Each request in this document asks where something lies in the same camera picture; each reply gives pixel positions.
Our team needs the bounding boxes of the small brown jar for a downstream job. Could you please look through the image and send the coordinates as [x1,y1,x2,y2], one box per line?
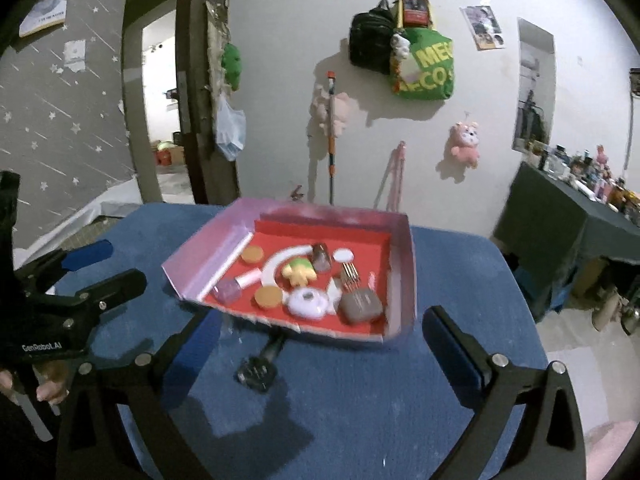
[311,242,333,273]

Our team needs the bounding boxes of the row of bottles and figurines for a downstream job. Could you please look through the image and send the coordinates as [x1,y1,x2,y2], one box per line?
[527,140,640,221]

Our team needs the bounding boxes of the dark door frame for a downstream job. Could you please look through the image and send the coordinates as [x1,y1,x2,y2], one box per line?
[122,0,241,206]

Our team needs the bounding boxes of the pink cloth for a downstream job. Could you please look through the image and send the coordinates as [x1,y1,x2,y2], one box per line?
[585,420,633,480]

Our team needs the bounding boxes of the yellow green toy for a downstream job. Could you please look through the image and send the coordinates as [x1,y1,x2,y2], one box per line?
[281,258,318,285]

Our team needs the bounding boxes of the grey earbuds case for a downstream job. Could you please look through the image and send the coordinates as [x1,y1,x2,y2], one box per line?
[337,287,385,323]

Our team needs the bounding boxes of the green plush toy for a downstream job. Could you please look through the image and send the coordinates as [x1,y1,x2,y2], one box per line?
[221,42,244,92]

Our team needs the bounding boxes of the cardboard box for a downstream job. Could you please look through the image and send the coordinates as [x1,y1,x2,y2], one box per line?
[152,132,186,168]

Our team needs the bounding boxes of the photo sheet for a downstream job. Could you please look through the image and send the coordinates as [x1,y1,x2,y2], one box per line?
[460,5,506,51]

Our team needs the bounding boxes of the pink nail polish bottle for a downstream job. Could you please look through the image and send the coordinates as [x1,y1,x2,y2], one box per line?
[214,267,262,304]

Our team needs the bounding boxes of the pink plush bear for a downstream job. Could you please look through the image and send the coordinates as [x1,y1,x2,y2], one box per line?
[448,120,482,168]

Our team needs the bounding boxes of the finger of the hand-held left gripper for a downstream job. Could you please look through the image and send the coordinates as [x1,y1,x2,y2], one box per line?
[15,239,113,301]
[30,268,148,341]

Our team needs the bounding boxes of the wall mirror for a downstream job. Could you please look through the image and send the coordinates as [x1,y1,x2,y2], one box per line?
[512,17,557,153]

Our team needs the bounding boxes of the metal fork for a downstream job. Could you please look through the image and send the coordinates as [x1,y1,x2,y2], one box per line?
[340,260,362,292]

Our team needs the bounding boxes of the domed amber round disc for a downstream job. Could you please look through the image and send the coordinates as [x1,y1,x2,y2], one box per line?
[253,285,283,308]

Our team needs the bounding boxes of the red cardboard tray pink sides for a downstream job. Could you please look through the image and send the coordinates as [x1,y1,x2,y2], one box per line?
[161,197,418,345]

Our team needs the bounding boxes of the clear plastic bag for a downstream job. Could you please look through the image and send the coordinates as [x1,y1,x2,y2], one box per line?
[215,92,247,162]

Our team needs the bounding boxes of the table with black cloth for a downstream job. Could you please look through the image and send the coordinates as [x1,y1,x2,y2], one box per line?
[492,160,640,323]

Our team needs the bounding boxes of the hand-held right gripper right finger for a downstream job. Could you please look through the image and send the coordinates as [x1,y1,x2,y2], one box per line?
[422,305,588,480]

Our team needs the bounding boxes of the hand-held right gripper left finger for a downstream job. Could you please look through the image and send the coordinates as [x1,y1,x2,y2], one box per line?
[55,307,226,480]

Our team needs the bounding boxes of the white round case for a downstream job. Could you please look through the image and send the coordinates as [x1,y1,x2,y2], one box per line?
[287,287,333,320]

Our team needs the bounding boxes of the pink hanging straps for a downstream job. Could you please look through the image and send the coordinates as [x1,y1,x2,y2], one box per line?
[375,141,407,211]

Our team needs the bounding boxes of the white book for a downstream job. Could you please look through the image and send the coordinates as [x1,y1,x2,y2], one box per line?
[19,0,68,38]

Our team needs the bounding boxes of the green printed bag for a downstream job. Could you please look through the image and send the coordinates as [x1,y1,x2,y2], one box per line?
[391,27,456,102]

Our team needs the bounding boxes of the pale pink plush toy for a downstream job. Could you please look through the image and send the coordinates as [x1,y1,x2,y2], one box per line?
[311,85,357,139]

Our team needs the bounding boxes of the black backpack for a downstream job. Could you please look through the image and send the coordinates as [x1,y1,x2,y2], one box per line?
[348,0,401,75]

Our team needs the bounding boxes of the red yellow box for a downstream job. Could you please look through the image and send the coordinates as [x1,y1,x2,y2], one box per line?
[397,0,436,31]

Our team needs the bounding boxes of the person's left hand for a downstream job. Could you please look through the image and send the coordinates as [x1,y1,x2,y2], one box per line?
[32,360,71,405]

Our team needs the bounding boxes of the black clamp mount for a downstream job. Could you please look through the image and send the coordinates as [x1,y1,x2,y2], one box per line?
[236,332,287,392]

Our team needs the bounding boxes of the orange white broom stick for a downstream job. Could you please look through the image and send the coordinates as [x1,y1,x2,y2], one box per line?
[325,71,338,205]

